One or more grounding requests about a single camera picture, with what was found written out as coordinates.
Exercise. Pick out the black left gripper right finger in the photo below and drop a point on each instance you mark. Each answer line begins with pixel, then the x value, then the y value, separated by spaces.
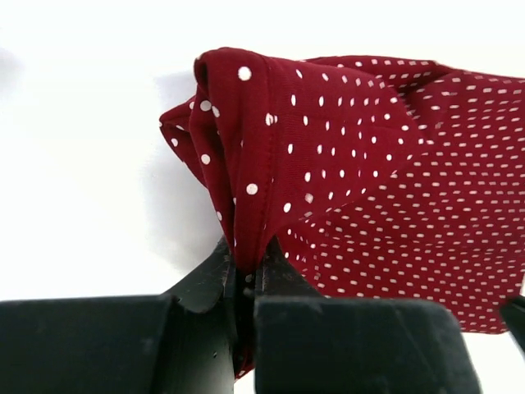
pixel 307 343

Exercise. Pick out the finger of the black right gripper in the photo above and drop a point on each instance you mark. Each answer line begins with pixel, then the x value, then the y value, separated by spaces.
pixel 513 314

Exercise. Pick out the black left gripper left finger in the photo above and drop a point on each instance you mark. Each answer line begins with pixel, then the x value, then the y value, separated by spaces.
pixel 179 341

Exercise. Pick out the red polka dot skirt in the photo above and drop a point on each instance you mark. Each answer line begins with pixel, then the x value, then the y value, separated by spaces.
pixel 381 177

